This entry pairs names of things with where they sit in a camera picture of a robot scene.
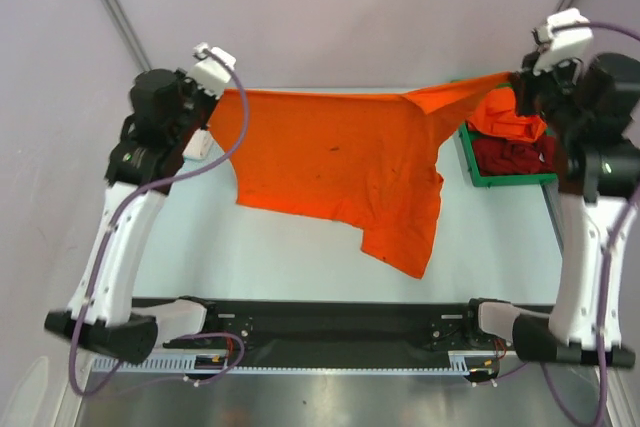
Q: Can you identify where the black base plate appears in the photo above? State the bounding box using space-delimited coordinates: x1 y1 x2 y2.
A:
427 314 512 355
162 309 253 350

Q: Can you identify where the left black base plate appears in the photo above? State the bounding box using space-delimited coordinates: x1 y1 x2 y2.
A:
162 309 253 350

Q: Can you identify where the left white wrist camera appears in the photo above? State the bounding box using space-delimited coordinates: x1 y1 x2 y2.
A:
187 42 236 100

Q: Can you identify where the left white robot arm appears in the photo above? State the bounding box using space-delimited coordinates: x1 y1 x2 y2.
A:
44 62 232 365

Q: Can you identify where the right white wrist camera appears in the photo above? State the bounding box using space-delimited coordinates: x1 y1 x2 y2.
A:
531 8 593 75

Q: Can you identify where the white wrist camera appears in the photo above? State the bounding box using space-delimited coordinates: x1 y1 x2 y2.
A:
187 42 236 100
531 8 593 75

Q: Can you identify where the aluminium front rail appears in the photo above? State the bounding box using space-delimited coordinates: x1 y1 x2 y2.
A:
69 312 619 354

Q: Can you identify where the left aluminium side rail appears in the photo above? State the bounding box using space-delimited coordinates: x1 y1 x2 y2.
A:
541 182 564 250

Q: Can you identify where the left aluminium corner post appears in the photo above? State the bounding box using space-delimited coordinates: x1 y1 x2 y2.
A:
100 0 152 71

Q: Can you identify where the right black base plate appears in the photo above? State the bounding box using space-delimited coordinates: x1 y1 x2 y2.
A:
427 314 512 355

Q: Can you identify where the dark red t shirt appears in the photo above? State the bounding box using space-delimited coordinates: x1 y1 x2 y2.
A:
472 135 555 176

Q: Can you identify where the green plastic bin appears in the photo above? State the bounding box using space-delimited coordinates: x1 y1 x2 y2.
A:
458 83 556 188

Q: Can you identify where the folded white t shirt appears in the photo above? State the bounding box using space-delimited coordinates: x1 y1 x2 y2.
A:
183 129 213 161

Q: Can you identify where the white slotted cable duct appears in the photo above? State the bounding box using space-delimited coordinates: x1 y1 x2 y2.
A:
119 353 498 376

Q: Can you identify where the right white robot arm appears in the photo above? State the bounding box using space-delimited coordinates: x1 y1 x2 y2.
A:
461 52 639 369

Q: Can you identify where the orange t shirt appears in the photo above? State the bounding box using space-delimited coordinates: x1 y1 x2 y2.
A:
467 86 547 143
209 73 507 279

